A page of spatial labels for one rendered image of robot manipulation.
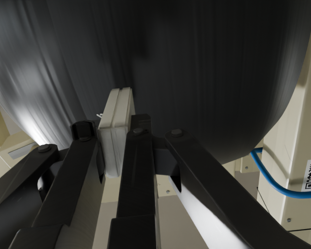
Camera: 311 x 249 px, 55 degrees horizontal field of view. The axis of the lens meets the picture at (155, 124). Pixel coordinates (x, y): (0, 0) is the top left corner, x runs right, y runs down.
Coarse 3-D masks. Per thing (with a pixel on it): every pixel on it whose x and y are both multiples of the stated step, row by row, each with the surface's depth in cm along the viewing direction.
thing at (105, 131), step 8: (112, 96) 19; (112, 104) 18; (104, 112) 17; (112, 112) 17; (104, 120) 16; (112, 120) 16; (104, 128) 15; (112, 128) 15; (104, 136) 15; (112, 136) 15; (104, 144) 15; (112, 144) 15; (104, 152) 15; (112, 152) 15; (104, 160) 16; (112, 160) 15; (112, 168) 16; (112, 176) 16
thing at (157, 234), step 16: (144, 128) 15; (128, 144) 13; (144, 144) 13; (128, 160) 12; (144, 160) 12; (128, 176) 11; (144, 176) 11; (128, 192) 10; (144, 192) 10; (128, 208) 9; (144, 208) 9; (112, 224) 8; (128, 224) 8; (144, 224) 8; (112, 240) 8; (128, 240) 7; (144, 240) 7
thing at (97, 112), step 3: (90, 108) 24; (93, 108) 24; (96, 108) 24; (99, 108) 24; (102, 108) 24; (93, 111) 24; (96, 111) 24; (99, 111) 24; (102, 111) 24; (93, 114) 24; (96, 114) 24; (99, 114) 24; (102, 114) 24; (93, 117) 25; (96, 117) 25; (99, 117) 25
